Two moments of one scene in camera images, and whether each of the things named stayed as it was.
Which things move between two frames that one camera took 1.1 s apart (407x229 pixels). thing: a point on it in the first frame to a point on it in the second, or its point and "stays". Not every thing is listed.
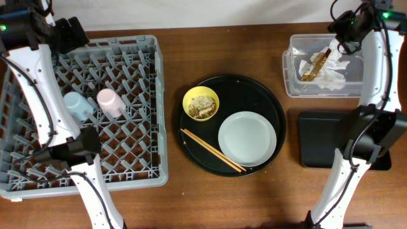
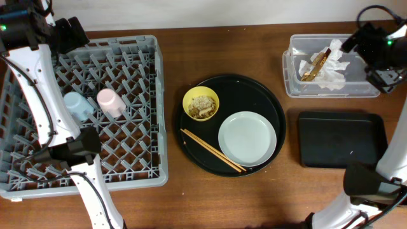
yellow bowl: x=200 y=103 stays
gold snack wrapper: x=316 y=66 stays
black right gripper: x=344 y=27 to x=360 y=39
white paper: x=331 y=76 stays
